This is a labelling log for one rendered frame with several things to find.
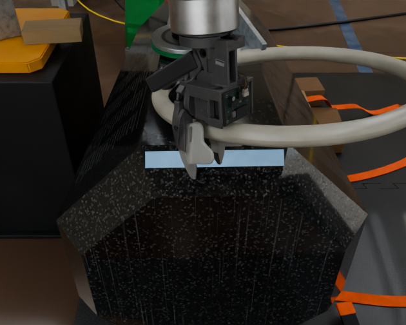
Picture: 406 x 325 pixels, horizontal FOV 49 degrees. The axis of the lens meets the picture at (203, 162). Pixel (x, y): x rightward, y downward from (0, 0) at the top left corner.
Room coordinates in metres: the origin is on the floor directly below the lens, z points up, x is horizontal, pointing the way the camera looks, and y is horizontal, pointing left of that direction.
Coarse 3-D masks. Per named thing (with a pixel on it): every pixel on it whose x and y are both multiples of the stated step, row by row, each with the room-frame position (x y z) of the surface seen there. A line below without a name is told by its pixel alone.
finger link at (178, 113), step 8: (176, 104) 0.52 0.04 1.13; (176, 112) 0.52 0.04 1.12; (184, 112) 0.52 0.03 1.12; (176, 120) 0.51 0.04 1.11; (184, 120) 0.51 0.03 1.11; (192, 120) 0.52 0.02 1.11; (176, 128) 0.51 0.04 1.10; (184, 128) 0.51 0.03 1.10; (176, 136) 0.51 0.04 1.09; (184, 136) 0.51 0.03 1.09; (176, 144) 0.51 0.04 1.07; (184, 144) 0.50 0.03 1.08
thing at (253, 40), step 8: (240, 8) 1.08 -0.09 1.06; (240, 16) 1.05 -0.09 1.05; (240, 24) 1.05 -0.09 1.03; (248, 24) 1.01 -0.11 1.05; (240, 32) 1.05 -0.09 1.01; (248, 32) 1.00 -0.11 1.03; (256, 32) 0.98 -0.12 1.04; (248, 40) 1.00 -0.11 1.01; (256, 40) 0.96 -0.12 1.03; (240, 48) 0.98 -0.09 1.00; (248, 48) 0.98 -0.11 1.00; (264, 48) 0.93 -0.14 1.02; (240, 64) 0.92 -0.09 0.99
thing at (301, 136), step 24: (288, 48) 0.93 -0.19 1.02; (312, 48) 0.92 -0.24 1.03; (336, 48) 0.89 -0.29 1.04; (168, 120) 0.58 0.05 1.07; (360, 120) 0.50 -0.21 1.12; (384, 120) 0.50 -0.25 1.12; (264, 144) 0.48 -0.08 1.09; (288, 144) 0.48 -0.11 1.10; (312, 144) 0.47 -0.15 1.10; (336, 144) 0.48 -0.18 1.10
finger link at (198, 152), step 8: (192, 128) 0.52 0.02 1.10; (200, 128) 0.51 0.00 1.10; (192, 136) 0.51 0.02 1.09; (200, 136) 0.50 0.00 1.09; (192, 144) 0.51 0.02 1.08; (200, 144) 0.50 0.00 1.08; (184, 152) 0.50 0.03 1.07; (192, 152) 0.50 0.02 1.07; (200, 152) 0.49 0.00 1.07; (208, 152) 0.49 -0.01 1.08; (184, 160) 0.50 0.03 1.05; (192, 160) 0.50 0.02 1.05; (200, 160) 0.49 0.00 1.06; (208, 160) 0.48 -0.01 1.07; (192, 168) 0.50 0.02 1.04; (192, 176) 0.50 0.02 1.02
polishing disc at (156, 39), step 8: (160, 32) 1.37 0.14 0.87; (168, 32) 1.37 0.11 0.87; (152, 40) 1.31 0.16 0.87; (160, 40) 1.31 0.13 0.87; (168, 40) 1.31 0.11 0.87; (176, 40) 1.31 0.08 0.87; (160, 48) 1.26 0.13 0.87; (168, 48) 1.25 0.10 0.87; (176, 48) 1.25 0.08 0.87; (184, 48) 1.25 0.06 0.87
